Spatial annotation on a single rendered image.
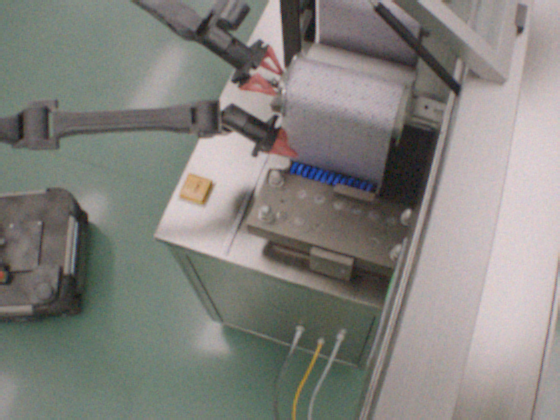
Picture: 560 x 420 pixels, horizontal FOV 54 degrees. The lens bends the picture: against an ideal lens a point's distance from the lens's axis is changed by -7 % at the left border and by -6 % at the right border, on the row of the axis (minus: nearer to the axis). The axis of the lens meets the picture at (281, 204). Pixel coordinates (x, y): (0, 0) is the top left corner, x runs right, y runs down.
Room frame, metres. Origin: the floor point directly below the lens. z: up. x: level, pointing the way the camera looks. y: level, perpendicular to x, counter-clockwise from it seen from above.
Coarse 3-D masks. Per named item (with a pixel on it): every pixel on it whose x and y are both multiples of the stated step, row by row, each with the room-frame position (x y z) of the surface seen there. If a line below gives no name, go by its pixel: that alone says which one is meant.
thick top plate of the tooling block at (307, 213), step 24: (264, 192) 0.66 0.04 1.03; (288, 192) 0.66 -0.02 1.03; (312, 192) 0.65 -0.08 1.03; (288, 216) 0.59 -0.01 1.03; (312, 216) 0.59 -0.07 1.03; (336, 216) 0.58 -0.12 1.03; (360, 216) 0.57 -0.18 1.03; (384, 216) 0.56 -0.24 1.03; (288, 240) 0.54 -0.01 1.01; (312, 240) 0.52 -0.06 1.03; (336, 240) 0.52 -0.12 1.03; (360, 240) 0.51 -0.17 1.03; (384, 240) 0.50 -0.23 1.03; (360, 264) 0.47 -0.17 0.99; (384, 264) 0.45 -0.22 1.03
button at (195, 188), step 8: (192, 176) 0.79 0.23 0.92; (200, 176) 0.79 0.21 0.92; (184, 184) 0.77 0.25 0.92; (192, 184) 0.77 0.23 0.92; (200, 184) 0.76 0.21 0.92; (208, 184) 0.76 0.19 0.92; (184, 192) 0.75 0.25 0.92; (192, 192) 0.74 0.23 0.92; (200, 192) 0.74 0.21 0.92; (208, 192) 0.75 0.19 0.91; (192, 200) 0.73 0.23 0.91; (200, 200) 0.72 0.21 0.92
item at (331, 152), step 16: (288, 128) 0.75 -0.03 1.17; (304, 128) 0.73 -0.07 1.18; (288, 144) 0.75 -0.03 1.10; (304, 144) 0.73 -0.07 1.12; (320, 144) 0.71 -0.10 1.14; (336, 144) 0.70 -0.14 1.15; (352, 144) 0.68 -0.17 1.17; (368, 144) 0.67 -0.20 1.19; (304, 160) 0.73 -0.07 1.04; (320, 160) 0.71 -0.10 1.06; (336, 160) 0.70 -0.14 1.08; (352, 160) 0.68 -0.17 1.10; (368, 160) 0.67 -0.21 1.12; (384, 160) 0.65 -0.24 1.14; (352, 176) 0.68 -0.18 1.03; (368, 176) 0.66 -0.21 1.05
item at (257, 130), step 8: (256, 120) 0.79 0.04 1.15; (272, 120) 0.80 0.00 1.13; (248, 128) 0.77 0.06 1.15; (256, 128) 0.77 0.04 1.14; (264, 128) 0.77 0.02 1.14; (272, 128) 0.78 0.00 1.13; (248, 136) 0.76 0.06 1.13; (256, 136) 0.76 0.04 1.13; (264, 136) 0.76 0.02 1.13; (256, 144) 0.76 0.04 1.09; (264, 144) 0.73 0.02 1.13; (256, 152) 0.73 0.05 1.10
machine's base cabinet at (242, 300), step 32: (192, 256) 0.60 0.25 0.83; (192, 288) 0.63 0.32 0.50; (224, 288) 0.58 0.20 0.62; (256, 288) 0.53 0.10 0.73; (288, 288) 0.48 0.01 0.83; (224, 320) 0.60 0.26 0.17; (256, 320) 0.54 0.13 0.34; (288, 320) 0.49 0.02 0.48; (320, 320) 0.45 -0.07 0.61; (352, 320) 0.41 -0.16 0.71; (320, 352) 0.44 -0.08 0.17; (352, 352) 0.40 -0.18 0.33
